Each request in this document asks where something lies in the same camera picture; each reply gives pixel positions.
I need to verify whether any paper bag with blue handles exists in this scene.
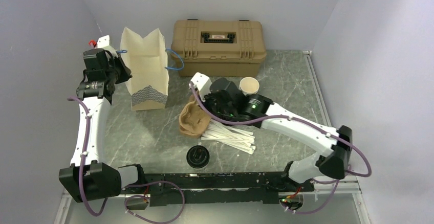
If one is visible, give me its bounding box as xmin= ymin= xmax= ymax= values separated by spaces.
xmin=120 ymin=27 xmax=184 ymax=111

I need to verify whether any brown pulp cup carrier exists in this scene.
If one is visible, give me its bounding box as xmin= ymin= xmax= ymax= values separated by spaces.
xmin=178 ymin=95 xmax=211 ymax=138

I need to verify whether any black cup lid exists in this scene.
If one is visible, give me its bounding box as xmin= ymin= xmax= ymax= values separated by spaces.
xmin=186 ymin=145 xmax=210 ymax=169

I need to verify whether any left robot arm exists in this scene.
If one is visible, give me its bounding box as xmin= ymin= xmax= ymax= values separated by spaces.
xmin=59 ymin=48 xmax=147 ymax=203

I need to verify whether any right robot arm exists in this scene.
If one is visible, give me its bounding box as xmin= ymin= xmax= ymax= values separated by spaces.
xmin=189 ymin=74 xmax=354 ymax=191

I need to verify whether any green paper cup stack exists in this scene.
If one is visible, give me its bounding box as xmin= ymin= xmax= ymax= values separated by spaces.
xmin=238 ymin=77 xmax=260 ymax=95

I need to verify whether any pile of wrapped straws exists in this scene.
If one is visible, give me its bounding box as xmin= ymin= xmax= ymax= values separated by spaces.
xmin=200 ymin=120 xmax=256 ymax=155

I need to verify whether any tan plastic toolbox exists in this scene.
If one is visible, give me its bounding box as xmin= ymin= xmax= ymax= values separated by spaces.
xmin=170 ymin=19 xmax=267 ymax=77

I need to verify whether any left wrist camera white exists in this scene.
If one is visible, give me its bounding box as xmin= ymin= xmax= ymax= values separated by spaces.
xmin=88 ymin=35 xmax=118 ymax=57

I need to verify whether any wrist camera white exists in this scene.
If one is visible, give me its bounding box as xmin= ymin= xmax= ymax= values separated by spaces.
xmin=190 ymin=72 xmax=212 ymax=102
xmin=88 ymin=35 xmax=118 ymax=57

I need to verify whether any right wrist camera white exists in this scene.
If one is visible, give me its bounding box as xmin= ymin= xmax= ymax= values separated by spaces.
xmin=190 ymin=72 xmax=212 ymax=102

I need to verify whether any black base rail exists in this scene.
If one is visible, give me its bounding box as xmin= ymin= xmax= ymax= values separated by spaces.
xmin=121 ymin=171 xmax=314 ymax=207

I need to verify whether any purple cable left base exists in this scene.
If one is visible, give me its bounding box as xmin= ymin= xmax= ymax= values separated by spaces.
xmin=124 ymin=181 xmax=185 ymax=224

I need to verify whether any purple cable base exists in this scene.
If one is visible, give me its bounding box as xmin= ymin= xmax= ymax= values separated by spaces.
xmin=124 ymin=181 xmax=185 ymax=224
xmin=279 ymin=144 xmax=373 ymax=215

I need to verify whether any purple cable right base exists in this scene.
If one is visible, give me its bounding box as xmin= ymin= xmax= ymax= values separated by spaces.
xmin=279 ymin=144 xmax=373 ymax=215

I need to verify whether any aluminium side rail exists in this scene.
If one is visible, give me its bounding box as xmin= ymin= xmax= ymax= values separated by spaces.
xmin=302 ymin=50 xmax=360 ymax=196

